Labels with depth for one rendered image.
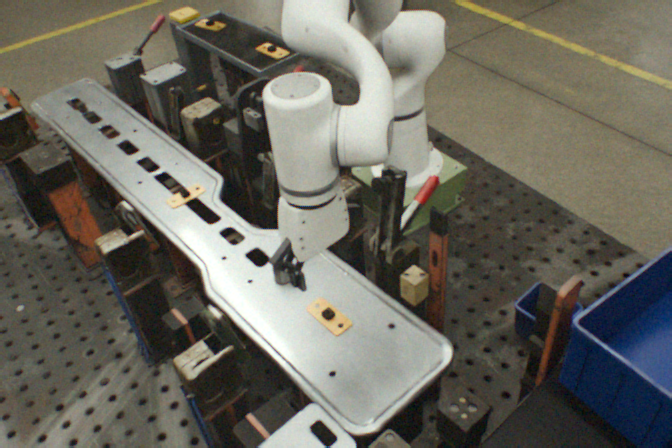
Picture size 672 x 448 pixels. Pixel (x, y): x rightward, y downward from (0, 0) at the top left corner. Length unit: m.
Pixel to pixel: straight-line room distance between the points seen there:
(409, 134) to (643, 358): 0.78
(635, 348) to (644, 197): 2.00
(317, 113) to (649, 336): 0.60
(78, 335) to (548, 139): 2.40
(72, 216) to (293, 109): 0.97
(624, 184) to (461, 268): 1.60
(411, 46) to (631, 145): 2.03
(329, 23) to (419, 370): 0.52
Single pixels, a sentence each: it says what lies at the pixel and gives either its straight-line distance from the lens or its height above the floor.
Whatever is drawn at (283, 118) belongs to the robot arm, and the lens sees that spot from 0.73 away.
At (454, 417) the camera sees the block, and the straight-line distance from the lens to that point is 0.84.
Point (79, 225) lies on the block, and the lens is 1.62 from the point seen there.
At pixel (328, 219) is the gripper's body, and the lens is 0.86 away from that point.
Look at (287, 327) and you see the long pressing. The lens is 1.03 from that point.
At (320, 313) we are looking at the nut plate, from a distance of 1.04.
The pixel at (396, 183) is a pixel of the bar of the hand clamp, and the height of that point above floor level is 1.21.
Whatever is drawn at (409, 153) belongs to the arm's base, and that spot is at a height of 0.89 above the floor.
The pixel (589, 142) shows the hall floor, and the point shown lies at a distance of 3.24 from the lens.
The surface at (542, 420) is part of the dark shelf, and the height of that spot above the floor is 1.03.
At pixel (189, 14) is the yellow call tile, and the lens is 1.76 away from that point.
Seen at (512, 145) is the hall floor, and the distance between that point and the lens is 3.15.
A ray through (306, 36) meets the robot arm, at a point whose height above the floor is 1.46.
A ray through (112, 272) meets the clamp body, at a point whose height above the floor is 0.99.
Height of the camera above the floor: 1.80
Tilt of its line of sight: 42 degrees down
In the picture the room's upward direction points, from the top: 7 degrees counter-clockwise
